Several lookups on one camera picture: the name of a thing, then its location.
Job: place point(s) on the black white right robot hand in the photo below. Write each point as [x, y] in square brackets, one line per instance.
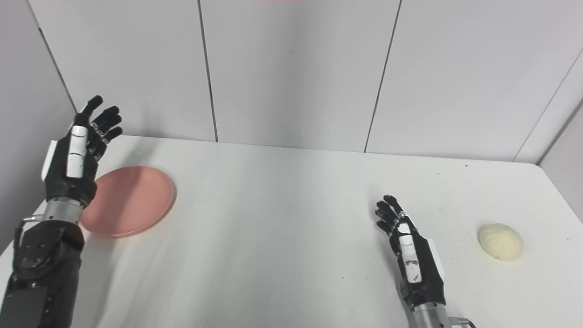
[423, 273]

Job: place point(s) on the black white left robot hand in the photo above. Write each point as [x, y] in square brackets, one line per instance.
[59, 175]

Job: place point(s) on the pink round plate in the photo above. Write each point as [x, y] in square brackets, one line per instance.
[130, 202]

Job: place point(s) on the white steamed bun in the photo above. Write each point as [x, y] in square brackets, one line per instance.
[500, 242]

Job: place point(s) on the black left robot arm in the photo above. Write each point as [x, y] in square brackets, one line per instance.
[38, 273]

